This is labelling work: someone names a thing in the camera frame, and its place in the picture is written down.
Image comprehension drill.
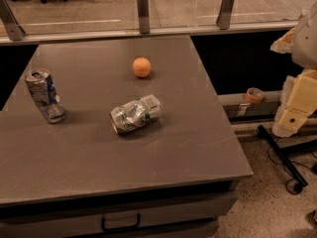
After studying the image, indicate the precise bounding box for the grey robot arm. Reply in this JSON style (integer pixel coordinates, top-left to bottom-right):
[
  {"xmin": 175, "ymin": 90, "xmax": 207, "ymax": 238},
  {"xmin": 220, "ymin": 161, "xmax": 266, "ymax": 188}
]
[{"xmin": 270, "ymin": 3, "xmax": 317, "ymax": 137}]

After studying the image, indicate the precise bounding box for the orange fruit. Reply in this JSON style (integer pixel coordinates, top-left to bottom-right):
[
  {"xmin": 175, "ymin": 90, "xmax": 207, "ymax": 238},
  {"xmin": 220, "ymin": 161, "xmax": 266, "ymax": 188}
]
[{"xmin": 133, "ymin": 58, "xmax": 152, "ymax": 78}]

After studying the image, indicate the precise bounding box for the left metal railing bracket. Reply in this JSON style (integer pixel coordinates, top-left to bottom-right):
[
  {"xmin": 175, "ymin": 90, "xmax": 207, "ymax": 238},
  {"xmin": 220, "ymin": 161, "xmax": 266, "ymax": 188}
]
[{"xmin": 0, "ymin": 0, "xmax": 25, "ymax": 41}]

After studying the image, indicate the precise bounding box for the black drawer handle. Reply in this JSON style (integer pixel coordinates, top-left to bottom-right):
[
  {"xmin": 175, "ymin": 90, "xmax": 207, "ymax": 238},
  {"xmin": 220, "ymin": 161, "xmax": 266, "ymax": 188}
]
[{"xmin": 100, "ymin": 213, "xmax": 141, "ymax": 234}]

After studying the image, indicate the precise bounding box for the orange tape roll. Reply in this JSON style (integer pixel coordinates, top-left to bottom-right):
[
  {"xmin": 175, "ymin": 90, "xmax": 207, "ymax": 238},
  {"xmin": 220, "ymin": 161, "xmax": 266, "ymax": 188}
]
[{"xmin": 246, "ymin": 87, "xmax": 264, "ymax": 104}]

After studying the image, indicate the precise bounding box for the crushed silver 7up can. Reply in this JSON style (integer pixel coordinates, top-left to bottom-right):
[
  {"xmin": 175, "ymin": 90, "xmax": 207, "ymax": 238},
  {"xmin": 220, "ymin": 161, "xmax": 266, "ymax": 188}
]
[{"xmin": 110, "ymin": 94, "xmax": 161, "ymax": 134}]

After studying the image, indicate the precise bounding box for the black stand leg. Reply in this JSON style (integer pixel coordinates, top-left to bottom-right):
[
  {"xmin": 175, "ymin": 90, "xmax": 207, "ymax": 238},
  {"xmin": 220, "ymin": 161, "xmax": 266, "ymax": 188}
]
[{"xmin": 258, "ymin": 125, "xmax": 308, "ymax": 193}]

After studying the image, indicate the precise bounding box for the black floor cable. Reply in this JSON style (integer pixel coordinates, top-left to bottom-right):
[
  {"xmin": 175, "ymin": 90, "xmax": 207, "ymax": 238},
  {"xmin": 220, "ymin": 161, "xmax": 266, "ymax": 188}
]
[{"xmin": 266, "ymin": 139, "xmax": 317, "ymax": 196}]

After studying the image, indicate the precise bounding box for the middle metal railing bracket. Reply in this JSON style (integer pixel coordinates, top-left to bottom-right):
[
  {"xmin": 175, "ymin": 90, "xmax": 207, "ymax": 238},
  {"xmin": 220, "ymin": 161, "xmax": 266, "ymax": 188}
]
[{"xmin": 137, "ymin": 0, "xmax": 150, "ymax": 34}]

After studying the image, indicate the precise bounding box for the grey drawer cabinet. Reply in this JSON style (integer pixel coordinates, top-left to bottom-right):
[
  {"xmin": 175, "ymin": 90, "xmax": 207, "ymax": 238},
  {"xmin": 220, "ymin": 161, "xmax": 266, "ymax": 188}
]
[{"xmin": 0, "ymin": 181, "xmax": 238, "ymax": 238}]

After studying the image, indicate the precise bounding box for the glass railing panel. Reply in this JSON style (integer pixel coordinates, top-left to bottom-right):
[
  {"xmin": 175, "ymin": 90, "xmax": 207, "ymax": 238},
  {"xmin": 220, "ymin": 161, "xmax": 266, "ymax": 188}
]
[{"xmin": 4, "ymin": 0, "xmax": 317, "ymax": 35}]

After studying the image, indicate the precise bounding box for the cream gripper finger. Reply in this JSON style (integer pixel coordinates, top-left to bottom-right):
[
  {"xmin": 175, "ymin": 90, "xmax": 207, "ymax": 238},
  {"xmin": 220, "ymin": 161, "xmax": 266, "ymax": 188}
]
[
  {"xmin": 270, "ymin": 28, "xmax": 295, "ymax": 54},
  {"xmin": 272, "ymin": 68, "xmax": 317, "ymax": 137}
]

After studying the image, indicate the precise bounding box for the metal railing bracket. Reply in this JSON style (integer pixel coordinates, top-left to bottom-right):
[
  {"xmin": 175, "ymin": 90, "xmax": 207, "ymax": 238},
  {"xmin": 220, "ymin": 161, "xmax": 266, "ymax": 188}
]
[
  {"xmin": 0, "ymin": 0, "xmax": 25, "ymax": 41},
  {"xmin": 216, "ymin": 0, "xmax": 235, "ymax": 30},
  {"xmin": 137, "ymin": 0, "xmax": 150, "ymax": 34}
]

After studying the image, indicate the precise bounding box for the right metal railing bracket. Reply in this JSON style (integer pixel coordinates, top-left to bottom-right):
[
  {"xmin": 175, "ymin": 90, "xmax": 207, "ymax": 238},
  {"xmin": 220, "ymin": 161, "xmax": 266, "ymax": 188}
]
[{"xmin": 216, "ymin": 0, "xmax": 235, "ymax": 30}]

